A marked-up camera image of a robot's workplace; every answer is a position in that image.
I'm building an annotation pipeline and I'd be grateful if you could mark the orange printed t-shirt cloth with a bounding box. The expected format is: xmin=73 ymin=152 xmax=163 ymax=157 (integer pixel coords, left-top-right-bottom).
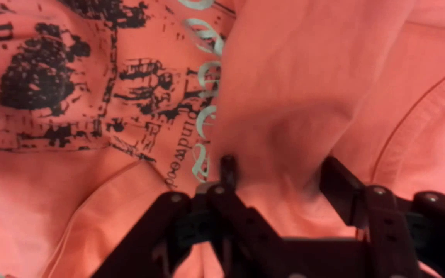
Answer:
xmin=0 ymin=0 xmax=445 ymax=278

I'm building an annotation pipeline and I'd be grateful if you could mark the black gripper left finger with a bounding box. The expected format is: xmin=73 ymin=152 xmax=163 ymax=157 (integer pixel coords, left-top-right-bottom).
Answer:
xmin=220 ymin=154 xmax=239 ymax=191

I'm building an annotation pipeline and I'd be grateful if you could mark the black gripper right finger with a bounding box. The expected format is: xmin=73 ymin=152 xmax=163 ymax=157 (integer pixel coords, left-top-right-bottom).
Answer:
xmin=320 ymin=155 xmax=367 ymax=226

